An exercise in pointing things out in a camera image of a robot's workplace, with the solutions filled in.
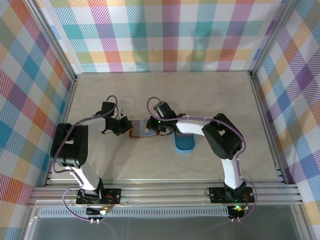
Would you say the brown leather card holder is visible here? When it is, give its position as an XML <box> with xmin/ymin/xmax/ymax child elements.
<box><xmin>129</xmin><ymin>119</ymin><xmax>161</xmax><ymax>139</ymax></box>

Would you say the blue plastic card tray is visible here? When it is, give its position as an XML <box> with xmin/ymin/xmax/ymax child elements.
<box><xmin>174</xmin><ymin>132</ymin><xmax>195</xmax><ymax>155</ymax></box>

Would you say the aluminium side rail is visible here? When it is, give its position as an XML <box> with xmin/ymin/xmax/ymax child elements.
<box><xmin>246</xmin><ymin>71</ymin><xmax>288</xmax><ymax>186</ymax></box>
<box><xmin>44</xmin><ymin>74</ymin><xmax>81</xmax><ymax>187</ymax></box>

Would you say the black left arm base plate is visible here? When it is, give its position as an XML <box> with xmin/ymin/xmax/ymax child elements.
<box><xmin>75</xmin><ymin>187</ymin><xmax>123</xmax><ymax>206</ymax></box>

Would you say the aluminium mounting rail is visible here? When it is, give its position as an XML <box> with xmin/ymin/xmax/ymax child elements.
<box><xmin>27</xmin><ymin>177</ymin><xmax>305</xmax><ymax>208</ymax></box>

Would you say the grey slotted cable duct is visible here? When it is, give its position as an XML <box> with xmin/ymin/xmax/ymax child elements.
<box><xmin>37</xmin><ymin>208</ymin><xmax>232</xmax><ymax>218</ymax></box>

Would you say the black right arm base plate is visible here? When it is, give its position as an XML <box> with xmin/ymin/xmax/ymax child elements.
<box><xmin>208</xmin><ymin>186</ymin><xmax>256</xmax><ymax>204</ymax></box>

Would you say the aluminium upright post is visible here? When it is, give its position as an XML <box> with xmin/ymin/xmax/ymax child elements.
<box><xmin>23</xmin><ymin>0</ymin><xmax>81</xmax><ymax>85</ymax></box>
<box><xmin>246</xmin><ymin>0</ymin><xmax>301</xmax><ymax>79</ymax></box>

